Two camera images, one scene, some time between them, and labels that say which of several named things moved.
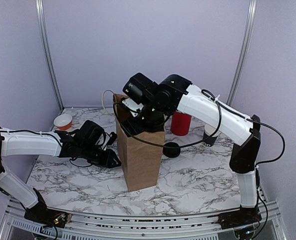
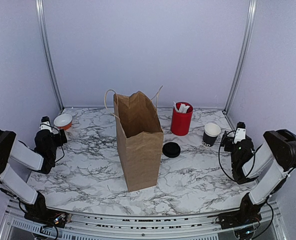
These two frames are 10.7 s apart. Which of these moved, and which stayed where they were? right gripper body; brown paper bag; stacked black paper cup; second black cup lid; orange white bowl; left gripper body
Moved: right gripper body; left gripper body
Stayed: second black cup lid; stacked black paper cup; orange white bowl; brown paper bag
